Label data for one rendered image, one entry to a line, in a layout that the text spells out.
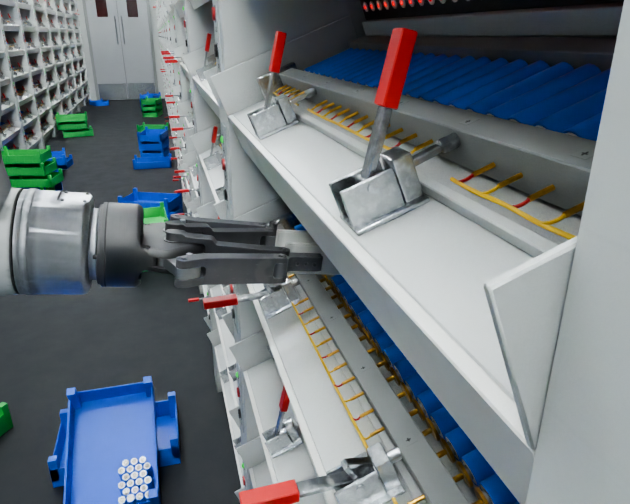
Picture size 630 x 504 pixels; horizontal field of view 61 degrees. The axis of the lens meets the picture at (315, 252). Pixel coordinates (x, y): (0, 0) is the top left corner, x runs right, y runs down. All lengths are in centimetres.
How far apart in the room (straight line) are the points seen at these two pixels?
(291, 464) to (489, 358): 52
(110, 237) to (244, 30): 33
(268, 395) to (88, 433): 81
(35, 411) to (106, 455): 40
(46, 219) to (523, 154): 36
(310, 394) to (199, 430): 115
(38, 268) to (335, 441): 27
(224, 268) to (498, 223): 29
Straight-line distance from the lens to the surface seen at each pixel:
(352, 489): 36
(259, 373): 82
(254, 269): 47
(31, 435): 173
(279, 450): 69
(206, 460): 151
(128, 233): 47
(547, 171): 23
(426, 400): 39
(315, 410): 45
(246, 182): 72
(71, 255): 47
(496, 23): 45
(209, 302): 57
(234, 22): 70
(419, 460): 35
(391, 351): 43
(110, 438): 149
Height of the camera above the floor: 101
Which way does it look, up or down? 22 degrees down
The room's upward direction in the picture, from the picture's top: straight up
